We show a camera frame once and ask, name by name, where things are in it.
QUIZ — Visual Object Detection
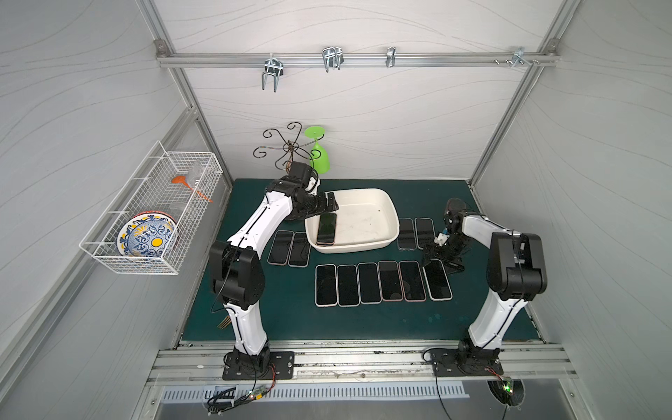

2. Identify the diagonal phone white case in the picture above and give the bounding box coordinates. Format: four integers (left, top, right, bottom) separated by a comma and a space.
415, 218, 436, 250

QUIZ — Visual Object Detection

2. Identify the phone front row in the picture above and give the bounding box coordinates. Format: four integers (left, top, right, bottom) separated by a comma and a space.
315, 264, 338, 307
399, 261, 426, 302

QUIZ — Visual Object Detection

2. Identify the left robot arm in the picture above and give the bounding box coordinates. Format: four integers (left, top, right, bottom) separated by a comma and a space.
209, 178, 339, 373

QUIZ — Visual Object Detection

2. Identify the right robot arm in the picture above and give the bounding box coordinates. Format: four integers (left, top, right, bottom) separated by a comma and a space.
423, 209, 548, 368

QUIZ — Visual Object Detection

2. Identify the white plastic storage box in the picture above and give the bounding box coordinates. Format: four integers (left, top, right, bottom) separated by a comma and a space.
304, 188, 400, 254

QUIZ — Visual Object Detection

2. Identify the large phone pink case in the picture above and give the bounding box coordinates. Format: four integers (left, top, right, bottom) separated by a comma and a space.
378, 261, 404, 302

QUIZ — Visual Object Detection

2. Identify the brown translucent cup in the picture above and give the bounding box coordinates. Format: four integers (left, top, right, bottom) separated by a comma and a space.
446, 198, 467, 215

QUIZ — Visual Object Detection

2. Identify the green plastic goblet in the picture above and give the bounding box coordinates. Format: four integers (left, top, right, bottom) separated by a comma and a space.
304, 126, 331, 175

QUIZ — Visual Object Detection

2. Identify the gold fork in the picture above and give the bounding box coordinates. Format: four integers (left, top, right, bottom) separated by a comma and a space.
217, 315, 232, 330

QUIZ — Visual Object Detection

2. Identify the metal double hook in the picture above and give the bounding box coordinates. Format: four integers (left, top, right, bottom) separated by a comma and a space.
262, 57, 285, 93

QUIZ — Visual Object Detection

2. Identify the white vent strip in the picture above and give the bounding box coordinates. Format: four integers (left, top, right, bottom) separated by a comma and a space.
161, 381, 469, 405

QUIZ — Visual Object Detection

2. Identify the metal clip hook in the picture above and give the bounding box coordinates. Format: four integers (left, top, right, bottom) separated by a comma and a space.
321, 47, 344, 73

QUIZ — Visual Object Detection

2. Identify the round black puck device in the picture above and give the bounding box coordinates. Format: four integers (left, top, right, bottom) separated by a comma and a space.
488, 380, 525, 407

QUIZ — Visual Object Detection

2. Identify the colourful patterned plate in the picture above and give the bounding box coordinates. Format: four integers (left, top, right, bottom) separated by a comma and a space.
117, 212, 177, 258

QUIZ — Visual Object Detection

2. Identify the small metal hook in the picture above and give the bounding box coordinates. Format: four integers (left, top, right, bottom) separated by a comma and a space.
385, 47, 397, 68

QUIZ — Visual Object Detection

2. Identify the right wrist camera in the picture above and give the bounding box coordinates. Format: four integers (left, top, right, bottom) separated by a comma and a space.
433, 229, 451, 247

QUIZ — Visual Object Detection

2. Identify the black wire cup stand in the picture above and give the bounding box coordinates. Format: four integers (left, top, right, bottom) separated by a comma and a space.
252, 121, 313, 173

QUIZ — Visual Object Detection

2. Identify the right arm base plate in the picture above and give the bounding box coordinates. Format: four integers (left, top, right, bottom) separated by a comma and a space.
422, 348, 504, 377

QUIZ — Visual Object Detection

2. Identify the white wire basket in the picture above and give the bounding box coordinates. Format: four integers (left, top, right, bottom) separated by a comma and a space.
80, 143, 222, 276

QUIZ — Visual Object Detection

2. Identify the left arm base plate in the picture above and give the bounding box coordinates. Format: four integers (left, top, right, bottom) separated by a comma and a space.
222, 350, 295, 381

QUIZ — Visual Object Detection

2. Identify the aluminium front rail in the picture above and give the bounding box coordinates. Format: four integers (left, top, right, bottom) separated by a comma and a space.
146, 339, 579, 385

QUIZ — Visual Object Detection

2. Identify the aluminium cross rail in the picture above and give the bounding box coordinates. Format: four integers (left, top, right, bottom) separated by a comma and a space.
157, 52, 560, 69

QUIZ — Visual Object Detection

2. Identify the metal bracket hook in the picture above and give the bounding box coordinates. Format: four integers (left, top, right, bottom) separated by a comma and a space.
493, 47, 541, 68

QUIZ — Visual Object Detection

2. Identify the left base cable bundle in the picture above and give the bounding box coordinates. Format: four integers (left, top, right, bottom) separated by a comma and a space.
204, 361, 278, 416

